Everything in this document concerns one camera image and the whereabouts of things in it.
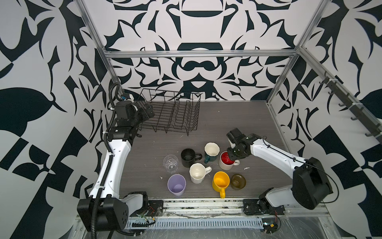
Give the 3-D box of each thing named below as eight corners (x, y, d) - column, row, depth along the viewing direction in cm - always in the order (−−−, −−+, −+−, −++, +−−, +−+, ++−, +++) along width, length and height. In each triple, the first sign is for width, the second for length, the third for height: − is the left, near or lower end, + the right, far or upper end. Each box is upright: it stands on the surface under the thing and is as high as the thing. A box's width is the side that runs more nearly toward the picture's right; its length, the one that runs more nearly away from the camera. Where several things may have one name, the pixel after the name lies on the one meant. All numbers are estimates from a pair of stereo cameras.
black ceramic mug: (178, 162, 91) (177, 155, 84) (188, 151, 96) (187, 143, 89) (192, 172, 87) (192, 166, 80) (201, 159, 92) (202, 152, 85)
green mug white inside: (203, 166, 90) (205, 158, 81) (203, 151, 96) (204, 142, 87) (218, 166, 90) (221, 158, 81) (216, 151, 96) (219, 142, 87)
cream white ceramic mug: (189, 185, 82) (189, 179, 75) (189, 170, 88) (189, 163, 80) (210, 185, 83) (212, 179, 75) (209, 170, 88) (211, 163, 80)
